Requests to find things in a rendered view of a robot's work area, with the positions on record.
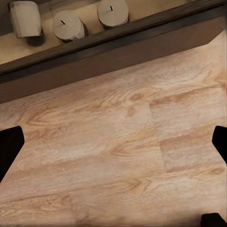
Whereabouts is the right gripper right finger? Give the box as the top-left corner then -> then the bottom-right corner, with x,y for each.
212,126 -> 227,164

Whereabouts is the pillar candle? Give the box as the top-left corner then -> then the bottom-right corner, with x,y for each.
52,10 -> 89,43
7,0 -> 44,39
97,0 -> 130,30

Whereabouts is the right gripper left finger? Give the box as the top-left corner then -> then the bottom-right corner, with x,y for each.
0,126 -> 25,182

